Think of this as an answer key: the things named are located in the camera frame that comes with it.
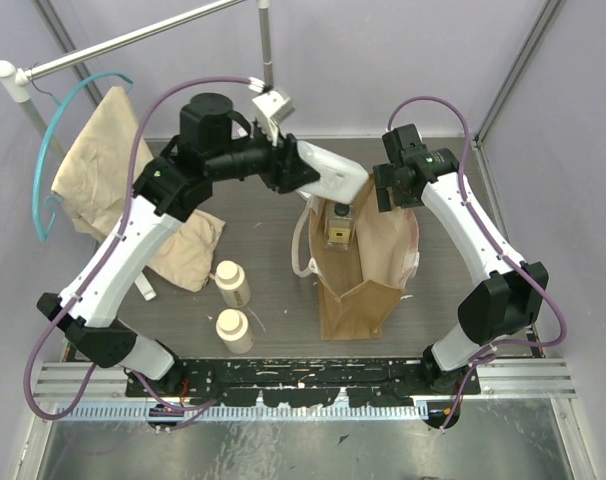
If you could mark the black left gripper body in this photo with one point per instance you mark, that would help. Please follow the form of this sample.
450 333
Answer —
281 163

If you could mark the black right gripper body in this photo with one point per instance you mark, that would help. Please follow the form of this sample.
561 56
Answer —
386 176

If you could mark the metal clothes rack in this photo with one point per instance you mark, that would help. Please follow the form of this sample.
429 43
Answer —
15 80

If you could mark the white bottle with dark cap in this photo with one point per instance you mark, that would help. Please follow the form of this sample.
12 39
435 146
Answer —
341 179

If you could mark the beige bottle upper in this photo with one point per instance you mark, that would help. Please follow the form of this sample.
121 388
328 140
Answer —
232 283

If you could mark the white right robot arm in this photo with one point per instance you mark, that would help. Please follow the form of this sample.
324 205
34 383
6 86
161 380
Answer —
502 302

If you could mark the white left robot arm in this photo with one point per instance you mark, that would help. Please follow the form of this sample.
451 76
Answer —
214 143

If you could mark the beige cloth garment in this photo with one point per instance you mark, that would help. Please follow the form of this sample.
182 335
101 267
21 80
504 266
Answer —
92 183

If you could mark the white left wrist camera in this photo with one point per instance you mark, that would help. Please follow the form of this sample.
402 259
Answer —
271 109

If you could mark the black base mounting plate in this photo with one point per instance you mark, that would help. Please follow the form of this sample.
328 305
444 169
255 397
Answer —
375 382

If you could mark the brown canvas tote bag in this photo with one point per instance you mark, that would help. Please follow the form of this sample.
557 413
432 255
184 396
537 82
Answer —
358 287

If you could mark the beige bottle lower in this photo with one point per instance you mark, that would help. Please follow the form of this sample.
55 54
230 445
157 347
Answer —
232 327

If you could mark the clear glass perfume bottle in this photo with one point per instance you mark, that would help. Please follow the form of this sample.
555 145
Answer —
339 229

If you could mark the beige bottle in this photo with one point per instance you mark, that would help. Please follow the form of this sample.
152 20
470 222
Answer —
232 327
232 283

